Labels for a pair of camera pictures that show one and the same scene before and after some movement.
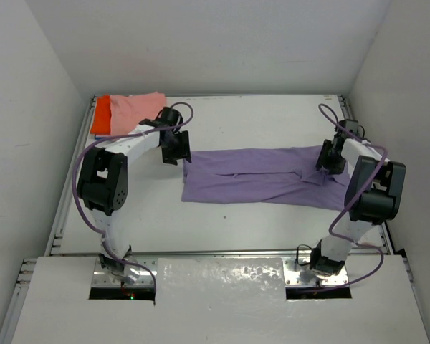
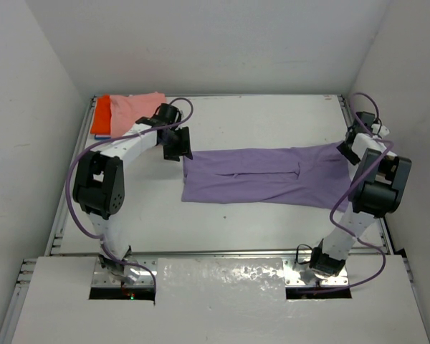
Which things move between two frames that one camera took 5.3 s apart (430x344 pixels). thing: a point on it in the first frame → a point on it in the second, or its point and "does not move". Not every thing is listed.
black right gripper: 323,162 → 353,158
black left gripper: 175,145 does not move
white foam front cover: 218,300 does not move
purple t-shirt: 286,177 does not move
